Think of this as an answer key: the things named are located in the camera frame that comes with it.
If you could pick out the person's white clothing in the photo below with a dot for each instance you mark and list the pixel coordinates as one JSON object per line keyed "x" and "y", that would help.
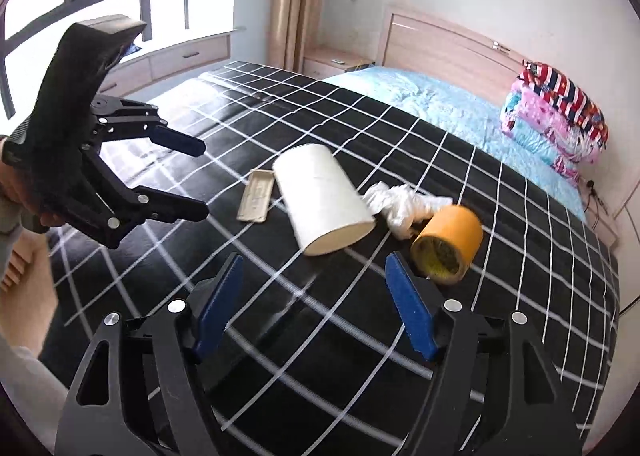
{"x": 30, "y": 386}

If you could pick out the striped folded quilt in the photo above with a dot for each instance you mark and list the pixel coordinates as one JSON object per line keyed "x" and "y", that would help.
{"x": 570, "y": 95}

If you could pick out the beige plastic tray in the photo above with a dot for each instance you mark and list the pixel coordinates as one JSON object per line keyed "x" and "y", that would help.
{"x": 256, "y": 196}

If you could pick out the beige curtain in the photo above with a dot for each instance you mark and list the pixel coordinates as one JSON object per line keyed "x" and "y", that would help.
{"x": 295, "y": 0}

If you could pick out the wooden headboard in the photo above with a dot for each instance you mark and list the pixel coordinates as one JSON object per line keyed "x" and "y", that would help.
{"x": 440, "y": 43}

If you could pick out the wooden window bench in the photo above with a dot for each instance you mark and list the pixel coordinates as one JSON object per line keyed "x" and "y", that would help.
{"x": 165, "y": 60}

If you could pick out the black white grid blanket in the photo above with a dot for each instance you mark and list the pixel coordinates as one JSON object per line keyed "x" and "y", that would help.
{"x": 350, "y": 336}

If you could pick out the bed with light blue sheet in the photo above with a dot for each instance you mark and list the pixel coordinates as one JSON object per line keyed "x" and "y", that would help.
{"x": 440, "y": 110}

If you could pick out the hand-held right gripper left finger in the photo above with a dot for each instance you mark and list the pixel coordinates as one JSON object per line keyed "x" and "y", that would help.
{"x": 220, "y": 306}

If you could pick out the pink floral folded quilt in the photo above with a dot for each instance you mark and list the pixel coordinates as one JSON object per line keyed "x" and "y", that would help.
{"x": 545, "y": 128}

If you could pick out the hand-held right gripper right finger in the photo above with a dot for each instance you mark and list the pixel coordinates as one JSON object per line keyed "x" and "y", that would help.
{"x": 410, "y": 306}

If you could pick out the person's left hand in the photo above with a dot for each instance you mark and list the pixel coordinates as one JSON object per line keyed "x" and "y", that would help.
{"x": 11, "y": 188}

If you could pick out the wooden nightstand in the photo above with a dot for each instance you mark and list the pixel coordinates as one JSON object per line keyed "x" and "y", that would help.
{"x": 335, "y": 65}

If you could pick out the blue pink folded quilt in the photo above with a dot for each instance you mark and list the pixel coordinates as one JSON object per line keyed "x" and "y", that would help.
{"x": 530, "y": 143}

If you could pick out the white tissue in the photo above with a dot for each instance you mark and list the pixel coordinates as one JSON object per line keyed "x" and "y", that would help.
{"x": 400, "y": 206}

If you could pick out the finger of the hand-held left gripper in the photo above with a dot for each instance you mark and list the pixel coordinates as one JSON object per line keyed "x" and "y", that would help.
{"x": 175, "y": 208}
{"x": 180, "y": 141}

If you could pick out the yellow tape roll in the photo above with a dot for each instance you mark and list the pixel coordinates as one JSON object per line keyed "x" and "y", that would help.
{"x": 450, "y": 236}

